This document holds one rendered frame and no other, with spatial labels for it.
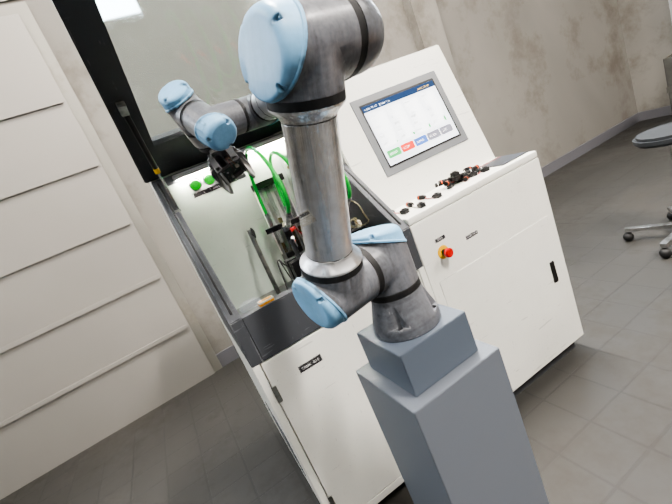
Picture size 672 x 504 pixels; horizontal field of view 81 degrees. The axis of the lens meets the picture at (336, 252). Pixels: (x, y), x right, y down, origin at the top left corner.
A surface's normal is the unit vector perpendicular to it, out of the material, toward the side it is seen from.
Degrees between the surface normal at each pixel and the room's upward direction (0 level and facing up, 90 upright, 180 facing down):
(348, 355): 90
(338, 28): 98
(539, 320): 90
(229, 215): 90
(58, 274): 90
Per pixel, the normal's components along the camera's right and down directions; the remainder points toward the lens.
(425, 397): -0.37, -0.90
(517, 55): 0.43, 0.07
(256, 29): -0.73, 0.36
